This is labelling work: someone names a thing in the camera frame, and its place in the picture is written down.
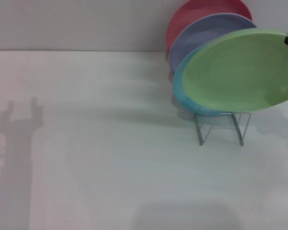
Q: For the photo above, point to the green plate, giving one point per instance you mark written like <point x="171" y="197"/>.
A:
<point x="240" y="72"/>

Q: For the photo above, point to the purple plate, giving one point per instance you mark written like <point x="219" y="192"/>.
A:
<point x="196" y="38"/>

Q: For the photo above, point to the red plate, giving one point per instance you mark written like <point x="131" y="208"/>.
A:
<point x="194" y="12"/>

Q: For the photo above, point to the light blue plate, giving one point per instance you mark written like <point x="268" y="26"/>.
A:
<point x="180" y="88"/>

